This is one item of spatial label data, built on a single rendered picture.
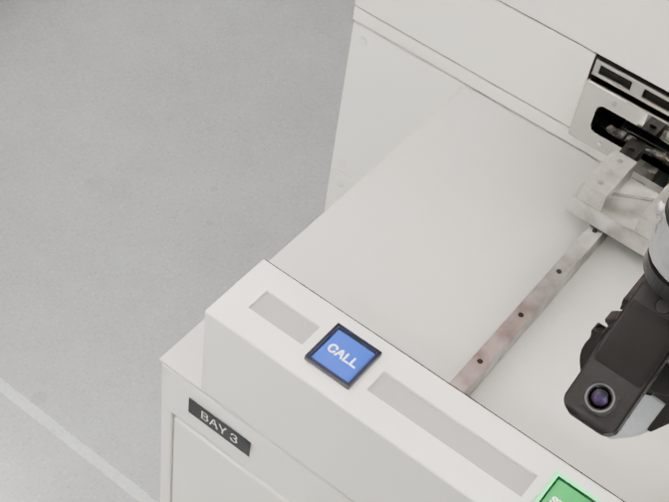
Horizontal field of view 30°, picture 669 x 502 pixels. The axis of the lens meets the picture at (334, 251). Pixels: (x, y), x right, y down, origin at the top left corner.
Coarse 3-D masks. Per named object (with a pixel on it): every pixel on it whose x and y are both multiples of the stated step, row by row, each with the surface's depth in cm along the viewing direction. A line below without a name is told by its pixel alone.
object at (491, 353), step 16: (576, 240) 153; (592, 240) 153; (576, 256) 151; (560, 272) 149; (544, 288) 147; (560, 288) 150; (528, 304) 145; (544, 304) 147; (512, 320) 143; (528, 320) 144; (496, 336) 142; (512, 336) 142; (480, 352) 140; (496, 352) 140; (464, 368) 138; (480, 368) 138; (464, 384) 137
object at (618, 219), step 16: (576, 192) 154; (624, 192) 155; (640, 192) 155; (576, 208) 154; (592, 208) 153; (608, 208) 153; (624, 208) 153; (640, 208) 153; (592, 224) 154; (608, 224) 152; (624, 224) 151; (624, 240) 152; (640, 240) 151
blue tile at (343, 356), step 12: (336, 336) 125; (324, 348) 124; (336, 348) 124; (348, 348) 124; (360, 348) 124; (324, 360) 123; (336, 360) 123; (348, 360) 123; (360, 360) 123; (336, 372) 122; (348, 372) 122
